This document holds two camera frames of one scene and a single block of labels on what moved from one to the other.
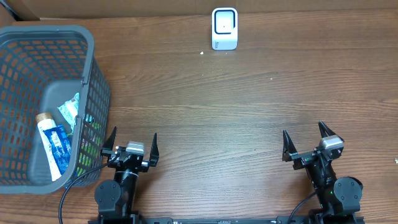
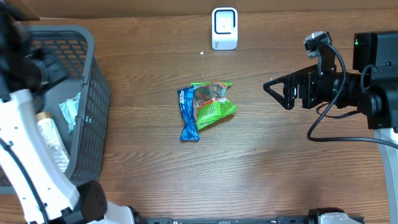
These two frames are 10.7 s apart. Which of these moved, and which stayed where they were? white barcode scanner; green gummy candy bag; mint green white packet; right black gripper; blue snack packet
Moved: green gummy candy bag; blue snack packet; right black gripper
Stayed: mint green white packet; white barcode scanner
